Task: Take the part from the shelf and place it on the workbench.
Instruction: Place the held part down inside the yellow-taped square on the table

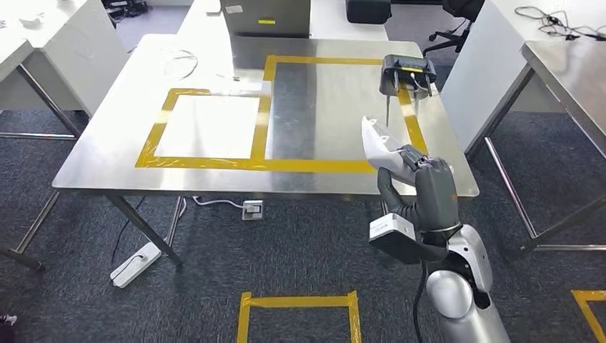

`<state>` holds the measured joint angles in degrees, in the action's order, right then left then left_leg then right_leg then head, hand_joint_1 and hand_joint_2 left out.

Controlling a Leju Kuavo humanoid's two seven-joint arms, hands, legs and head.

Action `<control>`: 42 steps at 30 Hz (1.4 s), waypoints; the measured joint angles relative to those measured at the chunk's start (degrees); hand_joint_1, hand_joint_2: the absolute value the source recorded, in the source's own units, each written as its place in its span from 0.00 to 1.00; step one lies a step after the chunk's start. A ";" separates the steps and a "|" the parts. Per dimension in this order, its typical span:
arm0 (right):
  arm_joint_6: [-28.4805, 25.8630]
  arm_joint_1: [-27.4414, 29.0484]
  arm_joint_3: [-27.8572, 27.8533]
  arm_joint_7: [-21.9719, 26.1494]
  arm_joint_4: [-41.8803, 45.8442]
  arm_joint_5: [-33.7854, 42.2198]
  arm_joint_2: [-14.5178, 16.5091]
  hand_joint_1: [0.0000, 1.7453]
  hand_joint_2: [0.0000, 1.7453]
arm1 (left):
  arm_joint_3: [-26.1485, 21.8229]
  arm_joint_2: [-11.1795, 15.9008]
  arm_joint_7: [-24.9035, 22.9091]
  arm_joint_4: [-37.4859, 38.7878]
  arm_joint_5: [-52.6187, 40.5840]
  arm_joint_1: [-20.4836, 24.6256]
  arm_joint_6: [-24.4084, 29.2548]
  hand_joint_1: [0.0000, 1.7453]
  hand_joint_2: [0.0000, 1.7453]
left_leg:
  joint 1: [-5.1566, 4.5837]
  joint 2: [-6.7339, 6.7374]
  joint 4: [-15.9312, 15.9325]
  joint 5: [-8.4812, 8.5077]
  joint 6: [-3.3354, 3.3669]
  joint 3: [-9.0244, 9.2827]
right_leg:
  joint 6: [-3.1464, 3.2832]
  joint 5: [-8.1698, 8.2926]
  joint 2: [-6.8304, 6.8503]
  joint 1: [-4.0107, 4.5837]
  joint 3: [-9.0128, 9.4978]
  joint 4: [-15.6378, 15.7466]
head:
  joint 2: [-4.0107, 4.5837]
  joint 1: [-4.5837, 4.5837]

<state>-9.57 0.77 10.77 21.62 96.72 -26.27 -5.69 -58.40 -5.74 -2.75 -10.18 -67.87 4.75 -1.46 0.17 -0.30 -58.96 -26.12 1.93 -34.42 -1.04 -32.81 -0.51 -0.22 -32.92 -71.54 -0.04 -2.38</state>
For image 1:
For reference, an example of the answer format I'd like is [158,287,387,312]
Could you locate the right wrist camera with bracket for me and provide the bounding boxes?
[368,213,449,265]

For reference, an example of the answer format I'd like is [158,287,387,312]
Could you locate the white plastic shell part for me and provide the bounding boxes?
[361,114,429,187]

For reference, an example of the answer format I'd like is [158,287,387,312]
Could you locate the white floor socket box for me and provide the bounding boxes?
[241,199,264,222]

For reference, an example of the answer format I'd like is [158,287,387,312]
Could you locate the yellow floor tape square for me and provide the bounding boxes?
[237,291,363,343]
[571,289,606,343]

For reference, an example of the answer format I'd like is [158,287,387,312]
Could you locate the white socket cable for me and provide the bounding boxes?
[192,196,247,209]

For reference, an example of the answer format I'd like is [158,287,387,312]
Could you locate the tangled black cables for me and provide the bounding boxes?
[515,5,606,41]

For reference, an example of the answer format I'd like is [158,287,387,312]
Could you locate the black bag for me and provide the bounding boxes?
[345,0,393,24]

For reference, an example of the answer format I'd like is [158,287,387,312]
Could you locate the grey metal cabinet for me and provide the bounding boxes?
[221,0,312,39]

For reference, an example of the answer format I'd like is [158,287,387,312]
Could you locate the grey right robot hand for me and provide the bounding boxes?
[376,144,464,234]

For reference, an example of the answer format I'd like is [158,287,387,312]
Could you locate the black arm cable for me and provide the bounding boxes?
[412,262,429,343]

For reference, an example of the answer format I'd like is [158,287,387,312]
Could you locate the thin white cable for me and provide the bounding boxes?
[163,47,200,81]

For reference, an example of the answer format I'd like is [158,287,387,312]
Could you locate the black office chair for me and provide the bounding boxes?
[422,0,486,58]

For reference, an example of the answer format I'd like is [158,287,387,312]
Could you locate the white power strip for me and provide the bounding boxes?
[110,242,163,289]

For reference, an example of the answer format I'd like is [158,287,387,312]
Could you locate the black device with probes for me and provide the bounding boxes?
[378,53,438,129]

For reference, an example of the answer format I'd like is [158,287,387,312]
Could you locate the white table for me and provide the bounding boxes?
[0,0,131,119]
[177,0,389,41]
[440,0,606,152]

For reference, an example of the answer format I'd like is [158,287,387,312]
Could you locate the small yellow tape frame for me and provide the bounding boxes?
[134,87,273,172]

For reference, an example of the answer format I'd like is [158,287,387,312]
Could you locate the large yellow tape frame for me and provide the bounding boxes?
[257,55,429,174]

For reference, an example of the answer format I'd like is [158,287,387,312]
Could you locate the black floor cable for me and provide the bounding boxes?
[111,196,148,266]

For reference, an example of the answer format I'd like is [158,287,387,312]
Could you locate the steel workbench table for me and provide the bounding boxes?
[0,33,480,272]

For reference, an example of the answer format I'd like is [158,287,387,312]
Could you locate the person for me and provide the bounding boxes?
[0,314,19,343]

